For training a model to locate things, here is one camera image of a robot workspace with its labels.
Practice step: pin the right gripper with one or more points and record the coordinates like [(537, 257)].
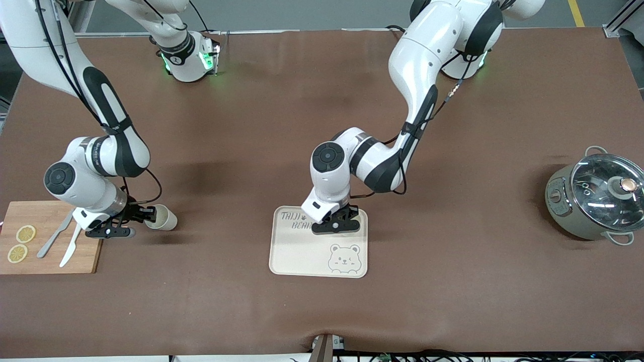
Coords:
[(132, 211)]

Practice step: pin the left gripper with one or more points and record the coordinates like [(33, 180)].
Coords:
[(348, 213)]

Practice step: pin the white plastic cup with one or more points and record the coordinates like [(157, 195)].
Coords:
[(166, 218)]

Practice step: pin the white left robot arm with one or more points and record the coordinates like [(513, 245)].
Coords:
[(422, 55)]

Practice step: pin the cream bear print tray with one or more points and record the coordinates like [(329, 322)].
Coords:
[(302, 256)]

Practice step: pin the white plastic knife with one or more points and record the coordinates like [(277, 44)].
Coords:
[(70, 249)]

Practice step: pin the grey plastic knife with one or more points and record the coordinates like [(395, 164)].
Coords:
[(53, 239)]

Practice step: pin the bamboo cutting board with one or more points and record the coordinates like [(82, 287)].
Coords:
[(30, 216)]

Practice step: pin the lemon slice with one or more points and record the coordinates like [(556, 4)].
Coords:
[(17, 253), (25, 234)]

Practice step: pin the brown table cover mat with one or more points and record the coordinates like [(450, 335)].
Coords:
[(251, 125)]

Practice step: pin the grey-green electric cooking pot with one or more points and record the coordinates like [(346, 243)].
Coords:
[(561, 211)]

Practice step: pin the glass pot lid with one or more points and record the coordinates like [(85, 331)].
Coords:
[(598, 196)]

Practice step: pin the grey metal mount post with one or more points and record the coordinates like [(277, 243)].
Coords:
[(324, 349)]

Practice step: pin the aluminium frame profile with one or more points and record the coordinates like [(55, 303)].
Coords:
[(621, 22), (80, 17)]

